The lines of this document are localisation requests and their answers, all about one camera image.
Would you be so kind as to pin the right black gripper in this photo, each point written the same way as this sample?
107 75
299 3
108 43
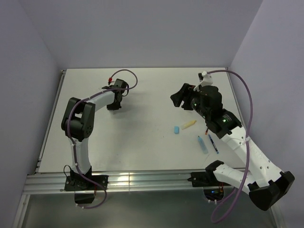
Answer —
188 90

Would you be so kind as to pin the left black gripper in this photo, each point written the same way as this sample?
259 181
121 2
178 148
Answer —
110 107

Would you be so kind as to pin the yellow highlighter pen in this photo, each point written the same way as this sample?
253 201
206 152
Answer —
188 124

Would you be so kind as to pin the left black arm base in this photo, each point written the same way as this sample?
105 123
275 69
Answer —
84 190

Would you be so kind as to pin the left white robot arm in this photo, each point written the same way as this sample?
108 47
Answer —
79 118

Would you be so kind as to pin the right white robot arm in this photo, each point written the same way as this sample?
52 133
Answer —
266 183

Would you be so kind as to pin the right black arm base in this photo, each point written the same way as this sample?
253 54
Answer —
202 179

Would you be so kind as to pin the blue pen cap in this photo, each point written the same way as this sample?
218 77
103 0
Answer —
176 129

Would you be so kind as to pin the blue highlighter pen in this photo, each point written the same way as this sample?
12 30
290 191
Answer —
202 145

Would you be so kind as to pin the blue thin pen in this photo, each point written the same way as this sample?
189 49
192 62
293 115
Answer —
213 144

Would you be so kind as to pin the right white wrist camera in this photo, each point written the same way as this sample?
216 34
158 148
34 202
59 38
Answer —
205 79

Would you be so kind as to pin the aluminium rail frame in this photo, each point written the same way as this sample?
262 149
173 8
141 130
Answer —
128 181

